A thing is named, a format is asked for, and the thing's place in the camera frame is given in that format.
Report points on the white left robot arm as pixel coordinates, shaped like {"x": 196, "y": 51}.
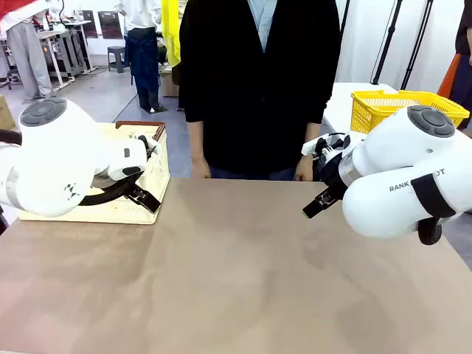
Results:
{"x": 55, "y": 158}

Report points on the brown cardboard box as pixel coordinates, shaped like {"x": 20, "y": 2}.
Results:
{"x": 5, "y": 114}

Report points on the yellow plastic basket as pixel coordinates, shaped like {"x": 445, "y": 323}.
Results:
{"x": 372, "y": 107}

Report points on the person in grey trousers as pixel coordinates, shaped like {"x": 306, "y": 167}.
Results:
{"x": 27, "y": 55}

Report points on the person with blue apron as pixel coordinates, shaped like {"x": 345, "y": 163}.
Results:
{"x": 142, "y": 55}

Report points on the thin black tripod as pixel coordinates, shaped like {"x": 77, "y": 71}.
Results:
{"x": 344, "y": 16}

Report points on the person torso black cardigan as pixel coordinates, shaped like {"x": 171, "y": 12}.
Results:
{"x": 258, "y": 92}

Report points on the white side table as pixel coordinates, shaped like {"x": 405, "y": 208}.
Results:
{"x": 343, "y": 99}

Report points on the person in dark clothes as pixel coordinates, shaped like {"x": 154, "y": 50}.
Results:
{"x": 464, "y": 55}

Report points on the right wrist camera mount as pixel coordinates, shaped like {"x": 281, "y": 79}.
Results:
{"x": 324, "y": 144}

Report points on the person left hand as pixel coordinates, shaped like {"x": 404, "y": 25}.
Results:
{"x": 304, "y": 169}

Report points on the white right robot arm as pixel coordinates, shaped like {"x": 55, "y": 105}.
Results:
{"x": 402, "y": 158}

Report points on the person right forearm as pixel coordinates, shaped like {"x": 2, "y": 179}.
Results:
{"x": 197, "y": 140}

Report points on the person right hand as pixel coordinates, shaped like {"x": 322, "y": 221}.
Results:
{"x": 201, "y": 169}

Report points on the grey plastic stool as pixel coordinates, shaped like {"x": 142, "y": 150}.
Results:
{"x": 117, "y": 57}

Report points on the cream shopping basket brown rim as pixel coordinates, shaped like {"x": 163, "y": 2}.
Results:
{"x": 125, "y": 214}

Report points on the white work desk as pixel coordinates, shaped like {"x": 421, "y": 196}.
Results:
{"x": 64, "y": 48}

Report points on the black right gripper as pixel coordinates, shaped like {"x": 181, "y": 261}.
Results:
{"x": 332, "y": 169}

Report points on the dark poster board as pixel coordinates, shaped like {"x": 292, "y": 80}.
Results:
{"x": 110, "y": 25}
{"x": 89, "y": 24}

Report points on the person left forearm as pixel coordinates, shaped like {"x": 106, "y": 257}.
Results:
{"x": 313, "y": 138}

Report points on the yellow hanging cloth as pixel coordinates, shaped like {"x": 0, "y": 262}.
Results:
{"x": 170, "y": 33}

